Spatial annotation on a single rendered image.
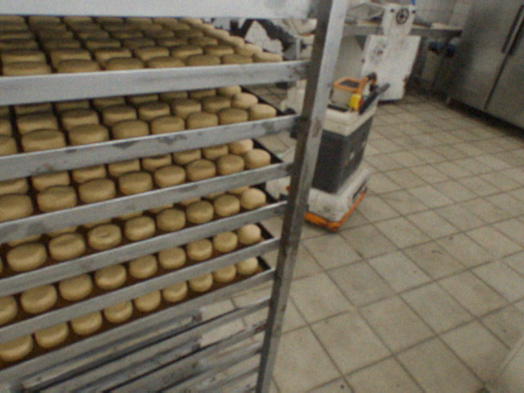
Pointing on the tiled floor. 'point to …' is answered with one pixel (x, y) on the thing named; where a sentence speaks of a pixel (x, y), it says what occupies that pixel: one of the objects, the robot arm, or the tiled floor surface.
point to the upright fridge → (508, 63)
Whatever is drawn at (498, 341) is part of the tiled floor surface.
